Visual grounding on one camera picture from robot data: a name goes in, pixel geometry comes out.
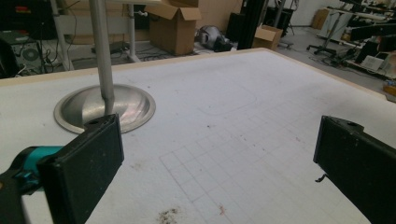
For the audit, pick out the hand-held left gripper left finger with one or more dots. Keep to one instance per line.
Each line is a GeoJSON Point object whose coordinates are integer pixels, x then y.
{"type": "Point", "coordinates": [84, 168]}

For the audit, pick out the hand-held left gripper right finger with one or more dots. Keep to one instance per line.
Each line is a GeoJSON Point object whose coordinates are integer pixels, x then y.
{"type": "Point", "coordinates": [358, 161]}

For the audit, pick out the metal hook stand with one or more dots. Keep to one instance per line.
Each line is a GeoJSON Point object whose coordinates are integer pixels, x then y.
{"type": "Point", "coordinates": [102, 62]}

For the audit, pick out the white grid mat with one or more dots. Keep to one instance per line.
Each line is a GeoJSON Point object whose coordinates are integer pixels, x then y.
{"type": "Point", "coordinates": [249, 124]}

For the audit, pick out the black computer tower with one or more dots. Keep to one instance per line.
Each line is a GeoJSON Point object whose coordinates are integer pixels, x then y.
{"type": "Point", "coordinates": [28, 56]}

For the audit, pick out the white stand leg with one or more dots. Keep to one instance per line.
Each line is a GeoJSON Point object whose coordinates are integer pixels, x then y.
{"type": "Point", "coordinates": [62, 40]}
{"type": "Point", "coordinates": [132, 31]}

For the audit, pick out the black monitor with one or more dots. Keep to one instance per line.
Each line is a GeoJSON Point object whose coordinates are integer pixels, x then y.
{"type": "Point", "coordinates": [373, 31]}

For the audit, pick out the small cardboard box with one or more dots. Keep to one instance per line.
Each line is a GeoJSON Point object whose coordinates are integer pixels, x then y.
{"type": "Point", "coordinates": [267, 37]}

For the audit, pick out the large open cardboard box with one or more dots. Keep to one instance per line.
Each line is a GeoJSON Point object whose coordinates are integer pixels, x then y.
{"type": "Point", "coordinates": [174, 31]}

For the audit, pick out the grey helmet-like device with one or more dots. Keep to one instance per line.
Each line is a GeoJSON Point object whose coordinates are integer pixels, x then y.
{"type": "Point", "coordinates": [211, 37]}

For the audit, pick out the black frame post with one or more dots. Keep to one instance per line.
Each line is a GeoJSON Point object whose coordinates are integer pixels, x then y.
{"type": "Point", "coordinates": [250, 21]}

